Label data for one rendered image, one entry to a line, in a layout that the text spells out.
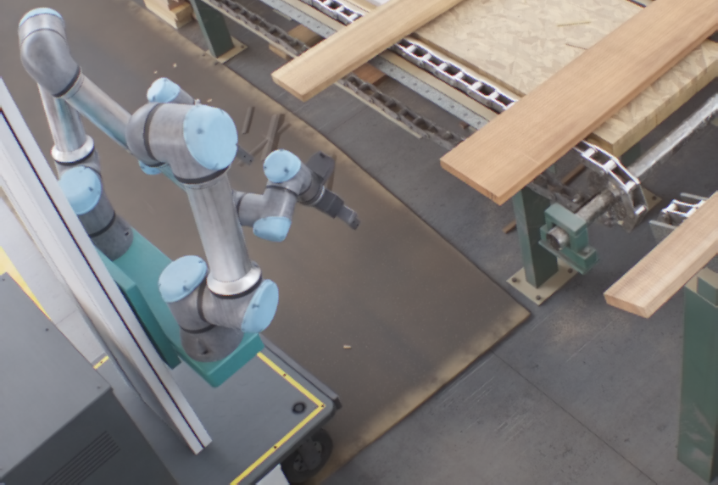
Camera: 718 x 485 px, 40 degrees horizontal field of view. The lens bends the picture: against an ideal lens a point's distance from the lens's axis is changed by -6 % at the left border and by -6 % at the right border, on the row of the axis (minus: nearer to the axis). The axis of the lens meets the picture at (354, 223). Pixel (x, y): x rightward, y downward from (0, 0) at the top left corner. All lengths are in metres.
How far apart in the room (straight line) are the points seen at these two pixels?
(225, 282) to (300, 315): 1.23
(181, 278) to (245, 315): 0.18
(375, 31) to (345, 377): 1.04
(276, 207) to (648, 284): 0.83
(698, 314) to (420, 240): 1.41
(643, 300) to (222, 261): 0.84
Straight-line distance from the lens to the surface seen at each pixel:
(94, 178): 2.62
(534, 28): 2.84
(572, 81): 2.57
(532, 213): 3.02
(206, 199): 2.02
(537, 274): 3.20
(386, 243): 3.47
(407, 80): 2.76
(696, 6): 2.81
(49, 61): 2.41
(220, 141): 1.96
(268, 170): 2.29
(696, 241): 2.08
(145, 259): 2.67
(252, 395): 2.80
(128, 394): 2.95
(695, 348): 2.40
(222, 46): 4.57
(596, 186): 2.46
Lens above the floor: 2.49
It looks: 44 degrees down
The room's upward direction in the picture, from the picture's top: 18 degrees counter-clockwise
